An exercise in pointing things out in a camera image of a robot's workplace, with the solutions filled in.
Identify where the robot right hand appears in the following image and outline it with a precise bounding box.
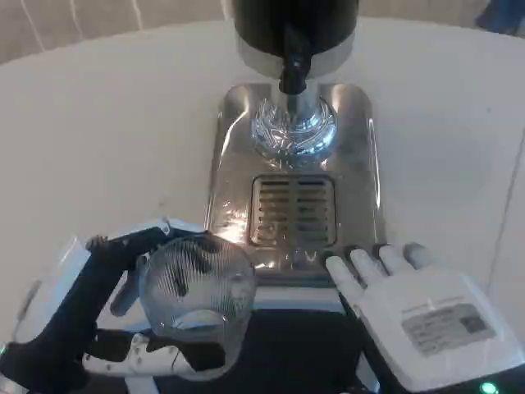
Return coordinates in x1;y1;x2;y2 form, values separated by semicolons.
325;241;525;394

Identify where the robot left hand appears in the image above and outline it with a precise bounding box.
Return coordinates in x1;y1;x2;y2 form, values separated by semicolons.
0;216;211;394

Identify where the clear ribbed glass cup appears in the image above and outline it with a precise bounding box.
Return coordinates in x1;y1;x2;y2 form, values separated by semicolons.
138;236;258;377

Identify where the robot black torso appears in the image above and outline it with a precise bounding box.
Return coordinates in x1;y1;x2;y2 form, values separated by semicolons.
122;282;381;394

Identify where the steel drain grid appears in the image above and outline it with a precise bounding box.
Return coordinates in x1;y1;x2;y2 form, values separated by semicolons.
248;174;340;250

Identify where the steel drip tray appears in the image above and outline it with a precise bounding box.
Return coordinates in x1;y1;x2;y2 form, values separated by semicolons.
206;81;390;289

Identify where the black dispenser tap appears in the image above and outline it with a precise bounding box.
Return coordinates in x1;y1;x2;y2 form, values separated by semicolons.
277;23;317;96

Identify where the blue background object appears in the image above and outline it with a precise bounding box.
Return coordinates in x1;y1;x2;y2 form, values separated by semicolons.
474;0;525;36

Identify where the black steel drink dispenser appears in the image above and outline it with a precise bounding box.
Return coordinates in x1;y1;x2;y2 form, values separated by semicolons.
231;0;357;166

